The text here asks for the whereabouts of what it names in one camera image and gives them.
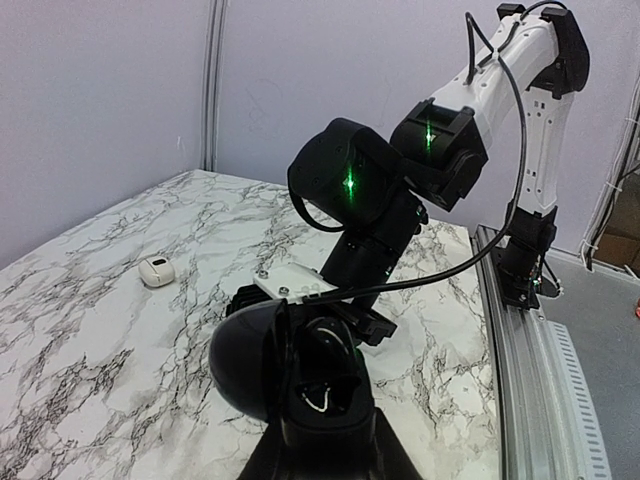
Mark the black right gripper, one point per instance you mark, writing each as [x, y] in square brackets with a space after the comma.
[367, 325]

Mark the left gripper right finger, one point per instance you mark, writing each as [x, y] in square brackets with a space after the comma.
[390, 461]

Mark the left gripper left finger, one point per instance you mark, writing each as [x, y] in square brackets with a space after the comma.
[268, 460]

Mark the black round charging case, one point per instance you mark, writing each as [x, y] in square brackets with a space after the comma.
[296, 367]

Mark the white earbud charging case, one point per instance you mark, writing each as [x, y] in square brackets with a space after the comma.
[156, 271]

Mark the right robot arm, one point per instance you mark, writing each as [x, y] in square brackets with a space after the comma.
[377, 190]

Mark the aluminium front rail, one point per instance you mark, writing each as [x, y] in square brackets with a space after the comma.
[547, 421]

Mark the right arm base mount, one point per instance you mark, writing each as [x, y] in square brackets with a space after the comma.
[518, 264]

